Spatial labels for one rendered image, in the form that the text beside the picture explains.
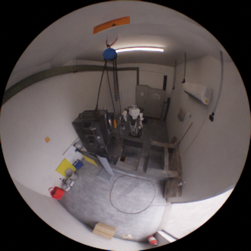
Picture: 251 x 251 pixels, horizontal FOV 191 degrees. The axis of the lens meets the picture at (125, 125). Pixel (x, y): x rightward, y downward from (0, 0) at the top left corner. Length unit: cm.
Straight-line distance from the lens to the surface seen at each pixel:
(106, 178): 223
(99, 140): 118
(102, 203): 223
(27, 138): 186
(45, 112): 189
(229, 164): 112
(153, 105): 386
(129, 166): 159
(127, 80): 405
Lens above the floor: 213
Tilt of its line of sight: 36 degrees down
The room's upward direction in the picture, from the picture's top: 2 degrees counter-clockwise
